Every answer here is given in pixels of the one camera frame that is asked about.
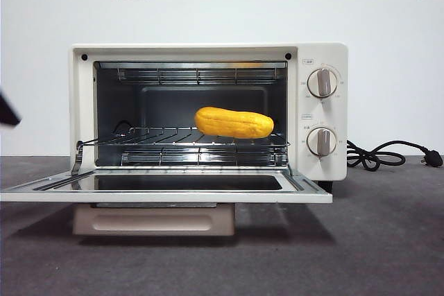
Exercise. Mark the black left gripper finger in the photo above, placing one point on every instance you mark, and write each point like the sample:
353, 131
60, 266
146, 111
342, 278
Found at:
7, 112

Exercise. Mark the oven door with glass window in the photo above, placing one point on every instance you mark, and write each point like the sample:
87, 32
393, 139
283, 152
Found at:
173, 197

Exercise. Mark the yellow corn cob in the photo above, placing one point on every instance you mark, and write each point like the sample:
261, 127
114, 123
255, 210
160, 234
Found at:
234, 122

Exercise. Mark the beige oven knob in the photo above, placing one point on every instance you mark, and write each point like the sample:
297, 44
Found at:
322, 141
322, 83

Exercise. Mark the cream toaster oven body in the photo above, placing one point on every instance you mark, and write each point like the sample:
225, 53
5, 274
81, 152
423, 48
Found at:
338, 115

